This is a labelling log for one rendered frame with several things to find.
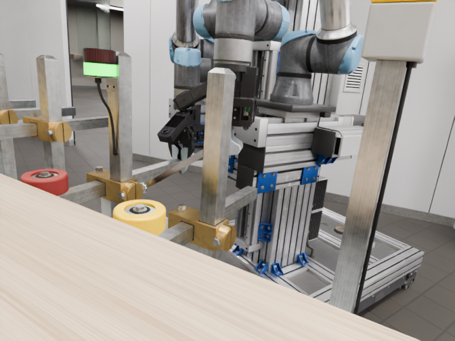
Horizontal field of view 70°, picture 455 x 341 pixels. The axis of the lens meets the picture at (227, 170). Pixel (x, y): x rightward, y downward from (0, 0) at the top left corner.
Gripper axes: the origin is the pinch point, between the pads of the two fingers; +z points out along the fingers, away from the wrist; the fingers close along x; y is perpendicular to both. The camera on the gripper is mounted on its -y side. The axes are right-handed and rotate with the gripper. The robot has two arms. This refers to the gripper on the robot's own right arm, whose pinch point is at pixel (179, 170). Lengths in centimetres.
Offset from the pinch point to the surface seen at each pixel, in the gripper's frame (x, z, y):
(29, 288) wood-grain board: -30, -8, -62
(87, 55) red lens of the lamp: -4.3, -31.1, -33.9
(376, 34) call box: -53, -36, -30
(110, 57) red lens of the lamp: -6.9, -31.1, -31.0
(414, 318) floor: -79, 84, 94
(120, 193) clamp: -7.0, -3.0, -29.7
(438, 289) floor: -90, 84, 130
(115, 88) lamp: -5.2, -25.3, -28.4
